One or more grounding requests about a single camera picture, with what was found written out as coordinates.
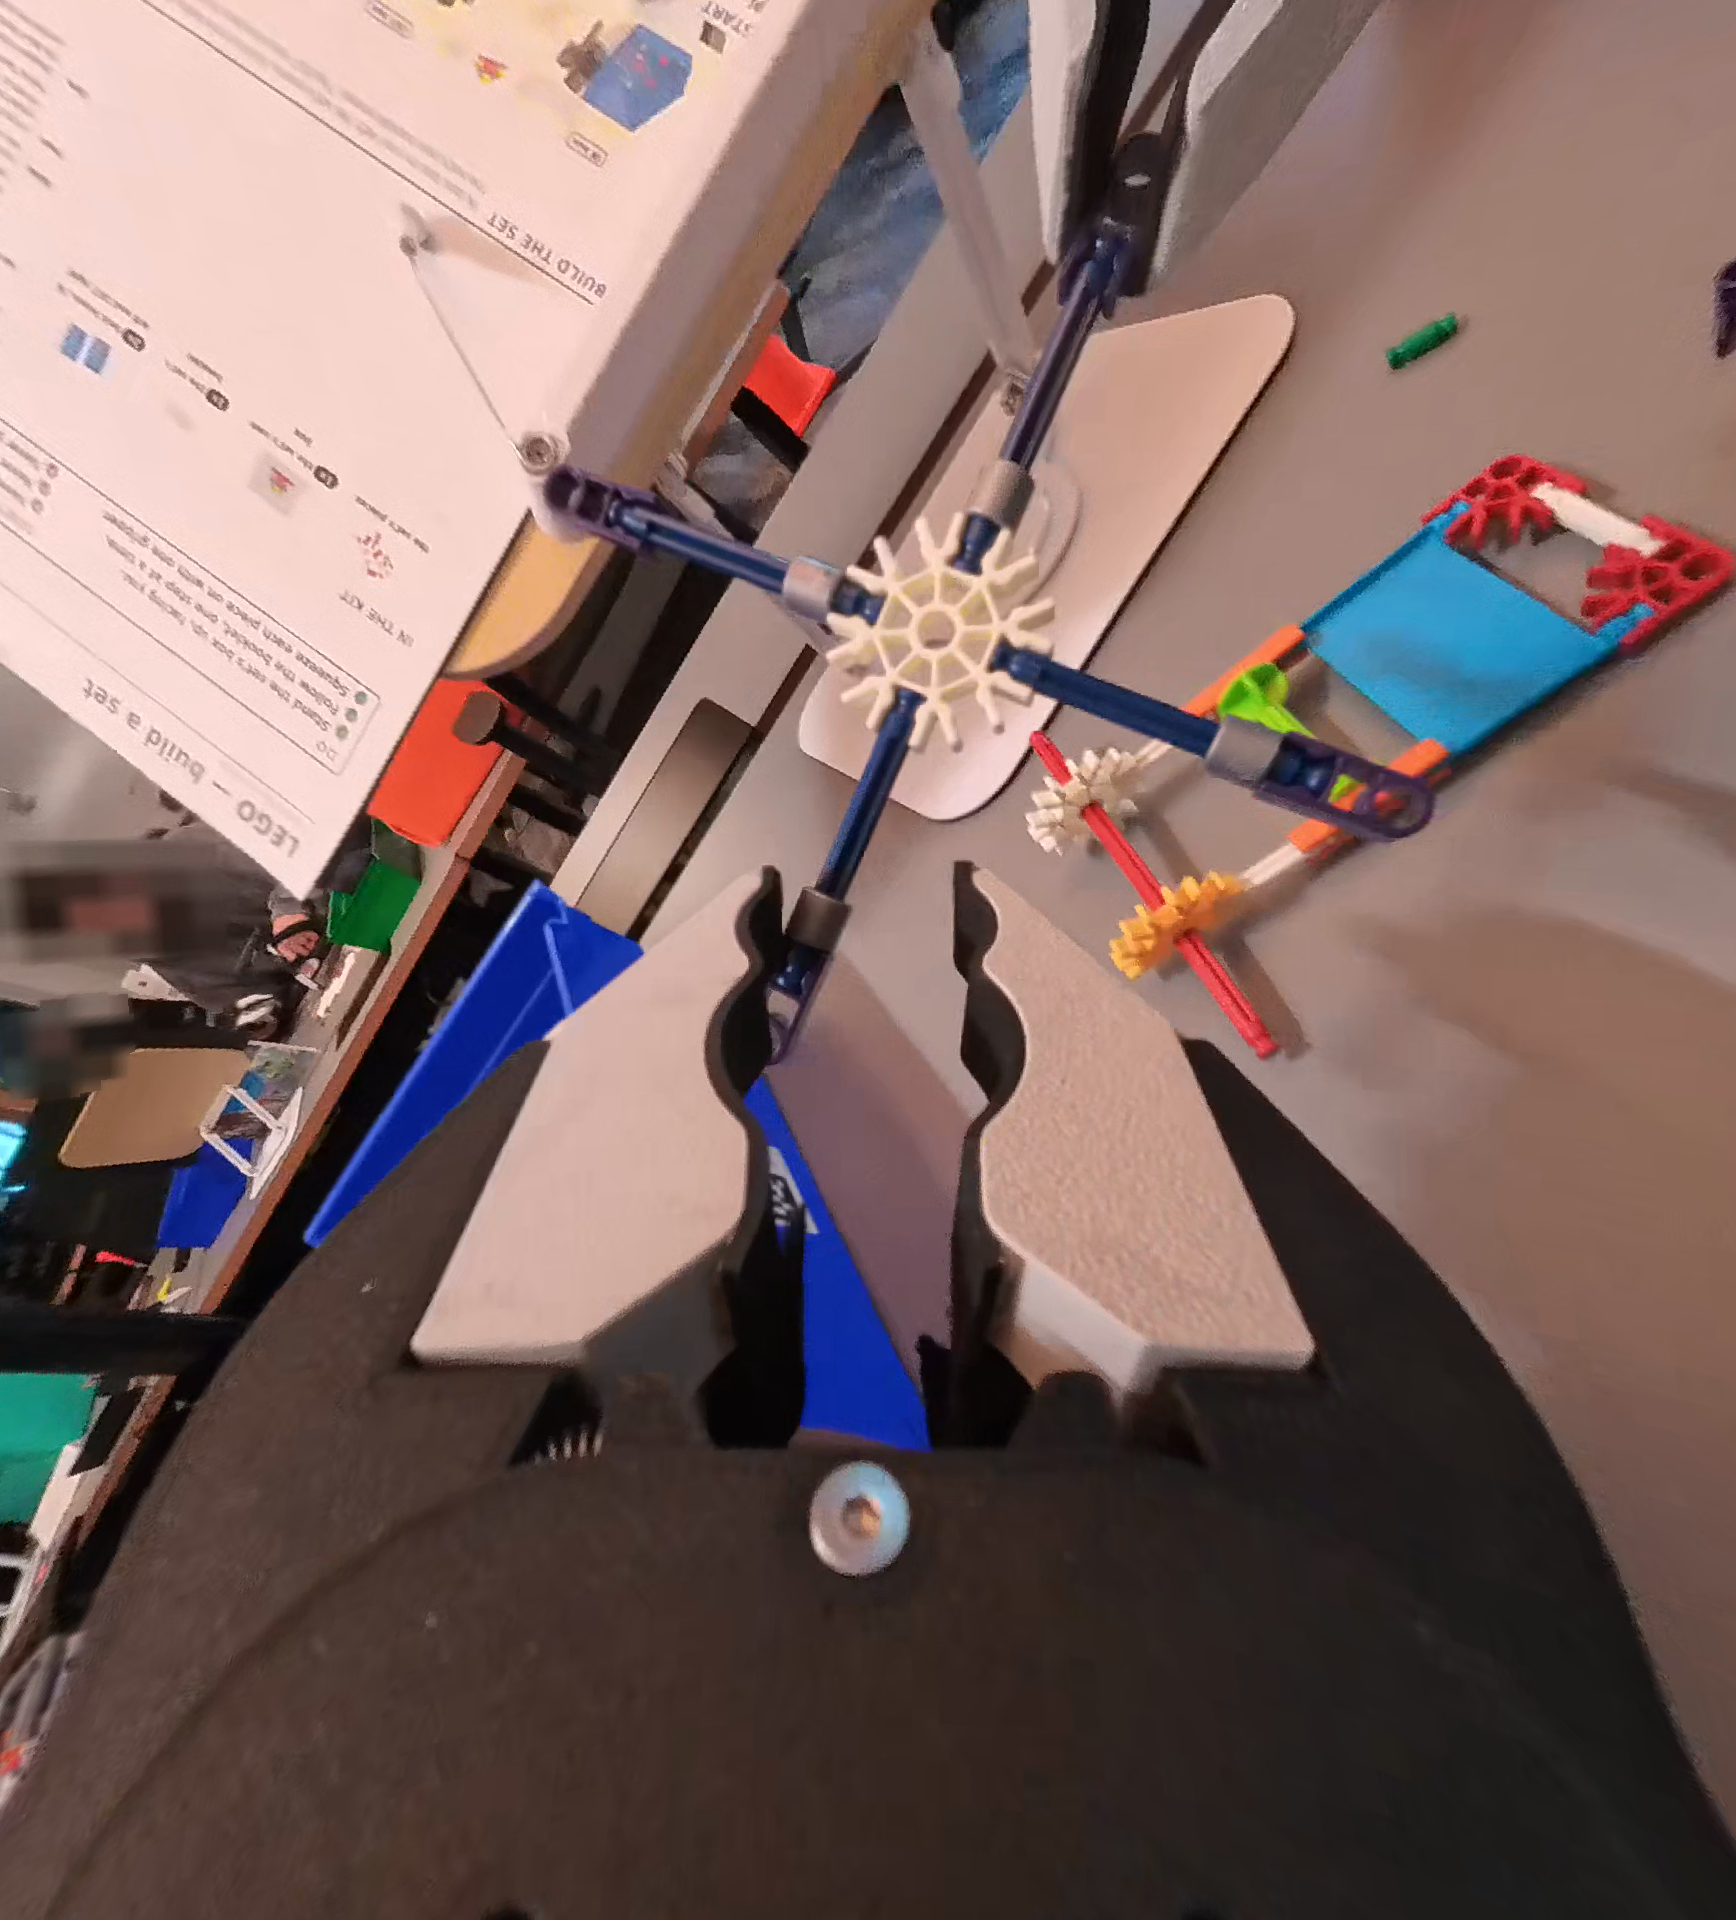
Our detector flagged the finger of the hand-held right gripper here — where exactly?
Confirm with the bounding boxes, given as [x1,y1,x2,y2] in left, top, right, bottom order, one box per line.
[1030,0,1156,263]
[1144,0,1396,287]

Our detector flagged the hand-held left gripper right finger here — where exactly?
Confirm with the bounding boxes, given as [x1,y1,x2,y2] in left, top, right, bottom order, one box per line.
[920,862,1319,1449]

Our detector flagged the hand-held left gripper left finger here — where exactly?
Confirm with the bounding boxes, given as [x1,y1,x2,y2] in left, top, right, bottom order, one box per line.
[407,866,810,1449]

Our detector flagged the blue plastic rod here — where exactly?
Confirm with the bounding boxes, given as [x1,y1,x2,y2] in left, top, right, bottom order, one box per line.
[814,701,923,901]
[605,494,871,619]
[958,240,1133,563]
[1010,652,1358,797]

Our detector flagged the small white snowflake connector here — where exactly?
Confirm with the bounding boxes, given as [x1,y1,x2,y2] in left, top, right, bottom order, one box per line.
[823,514,1058,752]

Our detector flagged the colourful toy car frame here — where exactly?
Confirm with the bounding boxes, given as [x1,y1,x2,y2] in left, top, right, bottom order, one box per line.
[1025,453,1736,1059]

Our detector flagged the blue plastic bin with tag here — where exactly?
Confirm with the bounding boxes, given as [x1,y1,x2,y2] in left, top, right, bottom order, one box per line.
[304,881,931,1449]

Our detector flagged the green storage box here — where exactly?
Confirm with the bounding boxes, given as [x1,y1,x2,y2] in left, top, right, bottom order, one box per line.
[325,857,425,949]

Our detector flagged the orange traffic cone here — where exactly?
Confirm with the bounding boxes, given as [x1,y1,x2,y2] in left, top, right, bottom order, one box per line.
[733,332,840,437]

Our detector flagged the orange panel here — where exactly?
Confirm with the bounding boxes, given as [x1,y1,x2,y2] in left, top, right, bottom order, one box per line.
[365,678,527,849]

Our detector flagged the black metal pole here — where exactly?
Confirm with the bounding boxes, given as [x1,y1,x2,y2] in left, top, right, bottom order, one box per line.
[0,1304,245,1373]

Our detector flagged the white instruction board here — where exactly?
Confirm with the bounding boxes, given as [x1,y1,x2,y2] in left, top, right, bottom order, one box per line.
[440,0,960,680]

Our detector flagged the white printed instruction sheet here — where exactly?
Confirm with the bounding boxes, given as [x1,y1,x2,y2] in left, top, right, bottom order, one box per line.
[0,0,802,901]

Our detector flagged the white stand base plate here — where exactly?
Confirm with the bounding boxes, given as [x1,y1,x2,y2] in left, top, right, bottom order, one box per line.
[796,13,1298,824]

